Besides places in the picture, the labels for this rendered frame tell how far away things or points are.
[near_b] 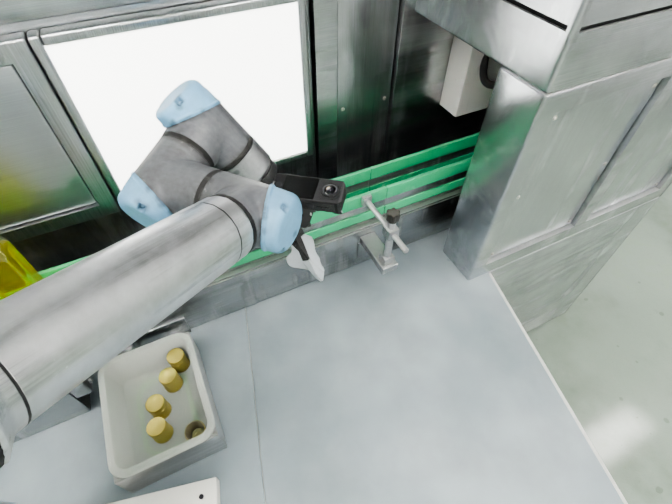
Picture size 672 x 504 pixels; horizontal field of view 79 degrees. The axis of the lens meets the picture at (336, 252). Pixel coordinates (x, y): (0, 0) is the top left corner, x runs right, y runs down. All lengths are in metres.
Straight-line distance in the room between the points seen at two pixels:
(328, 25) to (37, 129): 0.54
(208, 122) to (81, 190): 0.41
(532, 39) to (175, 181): 0.56
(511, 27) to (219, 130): 0.48
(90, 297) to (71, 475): 0.66
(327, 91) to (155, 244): 0.66
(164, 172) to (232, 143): 0.11
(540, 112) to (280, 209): 0.48
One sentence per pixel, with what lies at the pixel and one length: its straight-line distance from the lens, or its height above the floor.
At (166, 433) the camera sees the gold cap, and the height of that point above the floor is 0.80.
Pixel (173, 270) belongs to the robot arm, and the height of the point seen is 1.30.
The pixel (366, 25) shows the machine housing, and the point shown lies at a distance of 0.95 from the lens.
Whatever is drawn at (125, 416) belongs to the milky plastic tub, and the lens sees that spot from 0.92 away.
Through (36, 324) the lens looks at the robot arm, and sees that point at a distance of 0.31.
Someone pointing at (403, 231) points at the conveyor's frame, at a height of 0.82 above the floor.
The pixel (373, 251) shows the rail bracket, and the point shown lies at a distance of 0.93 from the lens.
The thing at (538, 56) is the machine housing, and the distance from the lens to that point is 0.75.
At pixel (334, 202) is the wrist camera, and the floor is 1.16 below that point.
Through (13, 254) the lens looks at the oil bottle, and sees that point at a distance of 0.85.
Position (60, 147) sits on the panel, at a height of 1.14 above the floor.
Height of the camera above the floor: 1.57
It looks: 50 degrees down
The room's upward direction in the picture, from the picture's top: straight up
